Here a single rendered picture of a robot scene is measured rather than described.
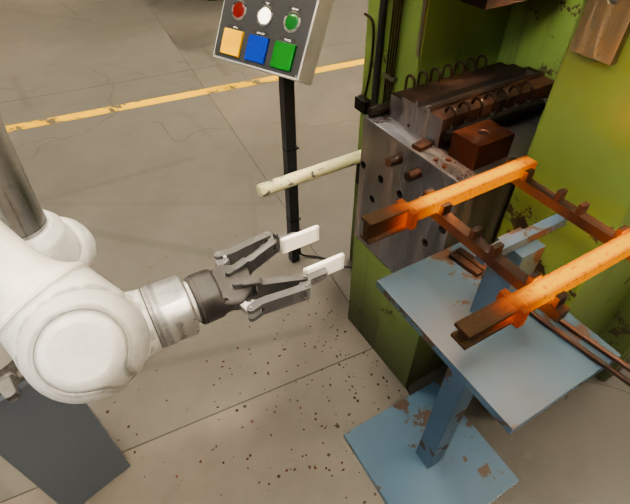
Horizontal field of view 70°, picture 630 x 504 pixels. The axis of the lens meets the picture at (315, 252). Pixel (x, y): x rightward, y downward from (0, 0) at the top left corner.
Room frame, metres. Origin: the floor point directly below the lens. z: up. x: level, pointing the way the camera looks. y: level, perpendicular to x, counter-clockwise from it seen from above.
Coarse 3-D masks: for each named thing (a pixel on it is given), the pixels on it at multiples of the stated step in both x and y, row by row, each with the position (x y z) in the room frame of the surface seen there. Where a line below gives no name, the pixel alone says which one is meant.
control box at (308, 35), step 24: (240, 0) 1.52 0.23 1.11; (264, 0) 1.48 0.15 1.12; (288, 0) 1.44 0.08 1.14; (312, 0) 1.40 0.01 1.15; (240, 24) 1.49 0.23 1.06; (264, 24) 1.44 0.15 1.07; (312, 24) 1.37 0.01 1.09; (216, 48) 1.49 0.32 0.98; (312, 48) 1.36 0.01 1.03; (288, 72) 1.33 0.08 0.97; (312, 72) 1.36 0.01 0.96
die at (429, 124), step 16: (496, 64) 1.37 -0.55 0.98; (512, 64) 1.34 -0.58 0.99; (448, 80) 1.25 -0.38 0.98; (464, 80) 1.23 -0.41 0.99; (480, 80) 1.23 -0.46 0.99; (528, 80) 1.23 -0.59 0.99; (544, 80) 1.23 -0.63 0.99; (400, 96) 1.15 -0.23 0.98; (416, 96) 1.13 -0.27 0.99; (432, 96) 1.11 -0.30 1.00; (464, 96) 1.11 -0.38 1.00; (480, 96) 1.13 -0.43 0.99; (496, 96) 1.13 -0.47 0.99; (512, 96) 1.13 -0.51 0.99; (544, 96) 1.20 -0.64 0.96; (400, 112) 1.13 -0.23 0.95; (416, 112) 1.08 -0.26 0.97; (432, 112) 1.04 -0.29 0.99; (448, 112) 1.04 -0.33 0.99; (464, 112) 1.04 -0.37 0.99; (416, 128) 1.07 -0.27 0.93; (432, 128) 1.02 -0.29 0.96; (448, 128) 1.01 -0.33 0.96
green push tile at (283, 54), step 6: (276, 42) 1.39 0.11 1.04; (282, 42) 1.38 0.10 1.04; (276, 48) 1.38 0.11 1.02; (282, 48) 1.37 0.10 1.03; (288, 48) 1.36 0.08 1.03; (294, 48) 1.35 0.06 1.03; (276, 54) 1.37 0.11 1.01; (282, 54) 1.36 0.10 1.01; (288, 54) 1.35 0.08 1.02; (294, 54) 1.34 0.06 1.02; (276, 60) 1.36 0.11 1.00; (282, 60) 1.35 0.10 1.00; (288, 60) 1.34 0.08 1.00; (270, 66) 1.36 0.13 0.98; (276, 66) 1.35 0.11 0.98; (282, 66) 1.34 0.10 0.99; (288, 66) 1.33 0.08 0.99
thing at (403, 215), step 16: (528, 160) 0.76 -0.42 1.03; (480, 176) 0.71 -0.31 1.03; (496, 176) 0.71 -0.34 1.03; (512, 176) 0.72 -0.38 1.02; (448, 192) 0.66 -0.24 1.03; (464, 192) 0.66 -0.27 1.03; (480, 192) 0.68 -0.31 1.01; (384, 208) 0.60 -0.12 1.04; (400, 208) 0.60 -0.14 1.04; (416, 208) 0.61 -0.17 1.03; (432, 208) 0.62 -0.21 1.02; (368, 224) 0.56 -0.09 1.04; (384, 224) 0.58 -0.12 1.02; (400, 224) 0.59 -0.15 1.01; (416, 224) 0.59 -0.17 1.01; (368, 240) 0.56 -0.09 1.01
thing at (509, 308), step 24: (624, 240) 0.53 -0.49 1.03; (576, 264) 0.47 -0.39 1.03; (600, 264) 0.47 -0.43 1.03; (528, 288) 0.43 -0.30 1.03; (552, 288) 0.43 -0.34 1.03; (480, 312) 0.38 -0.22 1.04; (504, 312) 0.38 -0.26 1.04; (528, 312) 0.38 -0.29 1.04; (456, 336) 0.36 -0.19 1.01; (480, 336) 0.36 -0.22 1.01
